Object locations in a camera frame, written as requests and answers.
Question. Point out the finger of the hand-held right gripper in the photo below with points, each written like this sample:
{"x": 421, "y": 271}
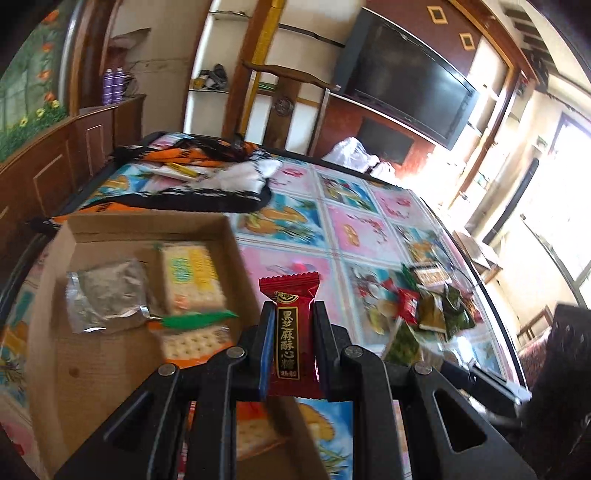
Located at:
{"x": 489, "y": 387}

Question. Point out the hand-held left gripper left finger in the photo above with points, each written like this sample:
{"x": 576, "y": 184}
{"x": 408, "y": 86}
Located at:
{"x": 265, "y": 360}

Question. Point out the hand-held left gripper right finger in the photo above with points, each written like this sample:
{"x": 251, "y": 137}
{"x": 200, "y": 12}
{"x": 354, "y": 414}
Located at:
{"x": 323, "y": 350}

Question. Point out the red black candy packet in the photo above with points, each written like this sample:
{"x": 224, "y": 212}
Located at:
{"x": 291, "y": 323}

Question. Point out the cardboard box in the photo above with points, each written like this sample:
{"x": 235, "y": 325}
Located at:
{"x": 92, "y": 392}

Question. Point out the red patterned seat cushion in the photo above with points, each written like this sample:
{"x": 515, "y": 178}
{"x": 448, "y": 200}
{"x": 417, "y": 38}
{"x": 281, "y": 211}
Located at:
{"x": 535, "y": 357}

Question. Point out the orange cracker packet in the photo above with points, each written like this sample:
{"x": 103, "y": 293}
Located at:
{"x": 258, "y": 434}
{"x": 194, "y": 344}

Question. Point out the green orange slim packet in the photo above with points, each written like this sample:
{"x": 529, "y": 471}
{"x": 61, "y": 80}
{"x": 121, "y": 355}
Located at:
{"x": 198, "y": 320}

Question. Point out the pile of snack packets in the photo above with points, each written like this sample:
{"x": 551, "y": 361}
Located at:
{"x": 434, "y": 314}

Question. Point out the yellow cracker packet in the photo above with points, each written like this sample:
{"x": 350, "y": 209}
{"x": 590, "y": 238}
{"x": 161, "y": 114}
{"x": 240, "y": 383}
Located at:
{"x": 194, "y": 277}

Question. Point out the printed fruit tablecloth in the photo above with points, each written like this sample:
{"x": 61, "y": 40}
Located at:
{"x": 360, "y": 230}

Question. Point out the wooden stool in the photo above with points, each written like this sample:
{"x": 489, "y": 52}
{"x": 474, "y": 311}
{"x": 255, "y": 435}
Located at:
{"x": 475, "y": 249}

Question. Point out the silver foil packet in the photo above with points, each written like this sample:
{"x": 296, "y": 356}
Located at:
{"x": 106, "y": 295}

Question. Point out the white plastic bag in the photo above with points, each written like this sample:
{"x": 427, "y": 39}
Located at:
{"x": 351, "y": 154}

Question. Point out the orange black white bag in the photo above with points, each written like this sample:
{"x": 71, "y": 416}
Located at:
{"x": 207, "y": 152}

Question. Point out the wooden chair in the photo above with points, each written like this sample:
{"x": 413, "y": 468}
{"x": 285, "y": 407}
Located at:
{"x": 284, "y": 106}

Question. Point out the black flat television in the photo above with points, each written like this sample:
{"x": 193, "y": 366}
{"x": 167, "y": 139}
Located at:
{"x": 406, "y": 78}

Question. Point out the dark grey bundle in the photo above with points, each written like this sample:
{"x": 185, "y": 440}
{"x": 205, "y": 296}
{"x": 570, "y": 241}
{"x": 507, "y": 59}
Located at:
{"x": 214, "y": 78}

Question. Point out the wooden cabinet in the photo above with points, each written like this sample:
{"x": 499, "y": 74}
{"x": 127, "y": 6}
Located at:
{"x": 46, "y": 175}

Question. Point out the purple bottle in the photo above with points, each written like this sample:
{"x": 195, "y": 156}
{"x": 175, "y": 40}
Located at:
{"x": 119, "y": 85}
{"x": 108, "y": 87}

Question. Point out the white wall shelf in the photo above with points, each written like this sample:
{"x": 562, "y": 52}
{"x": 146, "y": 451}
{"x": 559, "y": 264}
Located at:
{"x": 207, "y": 106}

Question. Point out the flower wall poster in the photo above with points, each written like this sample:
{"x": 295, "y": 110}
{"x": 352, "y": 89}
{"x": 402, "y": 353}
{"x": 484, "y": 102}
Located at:
{"x": 37, "y": 92}

